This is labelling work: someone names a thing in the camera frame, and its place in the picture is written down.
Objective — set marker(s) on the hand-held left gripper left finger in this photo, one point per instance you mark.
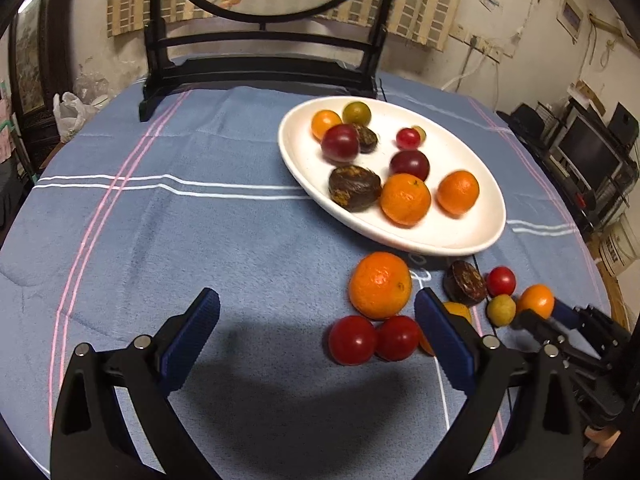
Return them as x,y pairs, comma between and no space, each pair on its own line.
192,340

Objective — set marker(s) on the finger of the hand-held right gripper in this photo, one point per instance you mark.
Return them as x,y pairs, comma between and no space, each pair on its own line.
564,313
537,325

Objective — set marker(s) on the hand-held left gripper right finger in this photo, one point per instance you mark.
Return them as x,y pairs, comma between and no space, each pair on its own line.
445,345

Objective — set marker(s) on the smooth orange with green stem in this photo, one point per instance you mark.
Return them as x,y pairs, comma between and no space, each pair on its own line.
535,301

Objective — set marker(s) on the white oval plate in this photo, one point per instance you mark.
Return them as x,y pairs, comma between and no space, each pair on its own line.
450,232

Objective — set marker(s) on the large bumpy orange mandarin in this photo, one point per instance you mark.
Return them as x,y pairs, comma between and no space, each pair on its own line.
405,199

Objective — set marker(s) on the small orange mandarin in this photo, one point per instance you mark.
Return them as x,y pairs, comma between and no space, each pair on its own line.
458,191

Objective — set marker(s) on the dark wrinkled passion fruit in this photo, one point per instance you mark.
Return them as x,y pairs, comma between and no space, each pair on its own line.
465,282
367,139
354,188

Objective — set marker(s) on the dark red plum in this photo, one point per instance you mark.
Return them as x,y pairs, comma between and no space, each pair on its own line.
409,165
340,142

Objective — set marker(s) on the red cherry tomato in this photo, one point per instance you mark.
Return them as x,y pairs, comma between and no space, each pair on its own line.
501,281
397,337
351,340
406,138

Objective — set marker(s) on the small yellow-green round fruit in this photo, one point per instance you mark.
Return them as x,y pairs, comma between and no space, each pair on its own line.
501,310
422,132

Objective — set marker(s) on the green-orange citrus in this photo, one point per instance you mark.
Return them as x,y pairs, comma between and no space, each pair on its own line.
356,113

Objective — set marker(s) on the smooth orange tomato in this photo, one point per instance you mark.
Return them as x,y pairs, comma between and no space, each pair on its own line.
324,122

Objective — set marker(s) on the person's right hand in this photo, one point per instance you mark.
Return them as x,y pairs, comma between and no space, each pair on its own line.
602,440

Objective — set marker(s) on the yellow-orange tomato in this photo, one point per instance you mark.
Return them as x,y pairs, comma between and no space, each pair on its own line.
459,311

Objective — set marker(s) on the white plastic bucket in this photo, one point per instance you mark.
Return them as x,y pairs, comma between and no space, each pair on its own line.
620,250

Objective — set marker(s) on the blue striped tablecloth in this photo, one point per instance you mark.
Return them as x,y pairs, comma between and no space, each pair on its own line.
200,235

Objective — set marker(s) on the black monitor and electronics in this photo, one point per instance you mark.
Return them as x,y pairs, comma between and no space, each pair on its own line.
600,195

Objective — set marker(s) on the computer monitor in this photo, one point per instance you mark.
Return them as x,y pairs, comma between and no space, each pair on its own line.
590,150

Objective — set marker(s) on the white plastic bag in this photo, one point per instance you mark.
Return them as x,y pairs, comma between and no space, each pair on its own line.
70,110

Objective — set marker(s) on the white power strip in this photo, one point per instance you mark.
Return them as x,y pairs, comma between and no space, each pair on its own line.
492,52

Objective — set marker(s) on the dark wooden framed picture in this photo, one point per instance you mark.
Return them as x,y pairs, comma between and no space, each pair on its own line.
47,75

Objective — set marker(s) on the checked beige curtain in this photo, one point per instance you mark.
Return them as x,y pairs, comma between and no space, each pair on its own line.
425,15

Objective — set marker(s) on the framed wall notice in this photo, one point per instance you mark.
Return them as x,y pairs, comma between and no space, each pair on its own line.
571,15

